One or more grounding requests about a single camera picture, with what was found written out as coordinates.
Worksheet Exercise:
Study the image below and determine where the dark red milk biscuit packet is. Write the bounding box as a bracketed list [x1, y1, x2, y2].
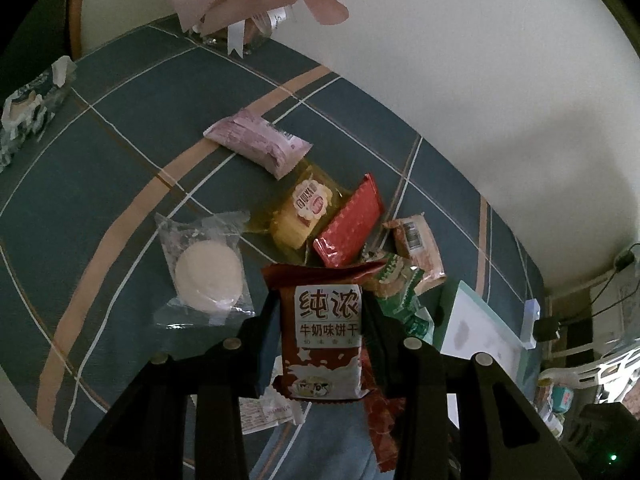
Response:
[262, 261, 384, 403]

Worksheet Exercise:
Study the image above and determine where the green rimmed white tray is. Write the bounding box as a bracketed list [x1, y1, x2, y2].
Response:
[432, 279, 532, 430]

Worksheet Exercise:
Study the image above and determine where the red orange snack wrapper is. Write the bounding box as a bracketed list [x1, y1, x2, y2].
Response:
[363, 389, 405, 472]

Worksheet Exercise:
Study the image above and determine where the white plastic chair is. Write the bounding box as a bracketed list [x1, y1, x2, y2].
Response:
[538, 342, 640, 404]

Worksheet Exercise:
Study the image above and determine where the white power adapter block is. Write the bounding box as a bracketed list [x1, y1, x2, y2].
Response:
[520, 298, 541, 350]

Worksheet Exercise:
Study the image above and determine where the white small snack packet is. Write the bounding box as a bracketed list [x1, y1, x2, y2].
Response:
[239, 385, 306, 436]

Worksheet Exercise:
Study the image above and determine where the round white cake packet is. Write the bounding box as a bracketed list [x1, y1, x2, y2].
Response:
[154, 211, 255, 330]

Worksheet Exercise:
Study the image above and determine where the green biscuit packet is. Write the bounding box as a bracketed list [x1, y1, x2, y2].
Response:
[363, 250, 435, 344]

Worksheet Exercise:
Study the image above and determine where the tan brown snack packet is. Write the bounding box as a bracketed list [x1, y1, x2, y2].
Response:
[383, 214, 447, 296]

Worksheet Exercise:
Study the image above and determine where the red dotted snack packet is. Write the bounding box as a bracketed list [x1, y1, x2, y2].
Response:
[312, 174, 384, 268]

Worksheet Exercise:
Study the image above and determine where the blue plaid tablecloth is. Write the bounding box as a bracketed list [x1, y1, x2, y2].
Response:
[1, 18, 544, 478]

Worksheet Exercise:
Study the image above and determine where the yellow cake clear packet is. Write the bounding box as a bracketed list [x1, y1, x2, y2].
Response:
[248, 159, 350, 262]

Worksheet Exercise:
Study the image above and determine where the purple snack packet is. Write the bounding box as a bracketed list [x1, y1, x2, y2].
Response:
[203, 108, 312, 180]

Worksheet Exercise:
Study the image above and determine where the grey patterned tissue pack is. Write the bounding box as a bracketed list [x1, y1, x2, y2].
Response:
[1, 55, 76, 171]

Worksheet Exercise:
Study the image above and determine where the black camera device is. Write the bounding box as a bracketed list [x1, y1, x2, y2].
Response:
[533, 316, 561, 344]

